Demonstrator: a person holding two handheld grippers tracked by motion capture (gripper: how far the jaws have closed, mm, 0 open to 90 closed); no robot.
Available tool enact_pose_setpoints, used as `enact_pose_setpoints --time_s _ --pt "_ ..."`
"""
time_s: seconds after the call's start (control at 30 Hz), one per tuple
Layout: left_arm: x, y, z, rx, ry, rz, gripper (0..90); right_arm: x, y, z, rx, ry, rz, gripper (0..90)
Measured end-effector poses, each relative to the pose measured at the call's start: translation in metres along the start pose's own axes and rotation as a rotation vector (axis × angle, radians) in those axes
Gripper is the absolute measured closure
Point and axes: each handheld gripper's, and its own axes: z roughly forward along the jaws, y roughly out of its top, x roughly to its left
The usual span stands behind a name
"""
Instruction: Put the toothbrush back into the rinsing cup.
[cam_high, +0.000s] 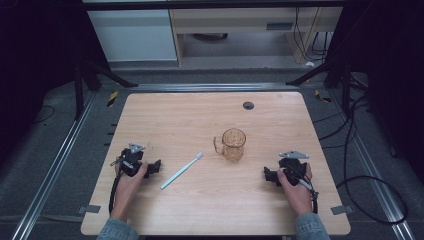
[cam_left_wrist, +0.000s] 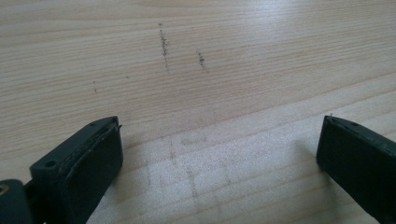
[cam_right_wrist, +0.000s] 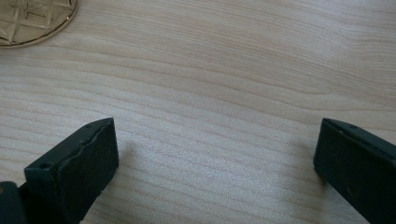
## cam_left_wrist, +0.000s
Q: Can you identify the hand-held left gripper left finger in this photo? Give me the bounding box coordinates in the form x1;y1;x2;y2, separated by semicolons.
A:
23;116;124;224

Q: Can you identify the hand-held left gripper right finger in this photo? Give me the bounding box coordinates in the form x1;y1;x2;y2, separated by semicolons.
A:
316;115;396;224

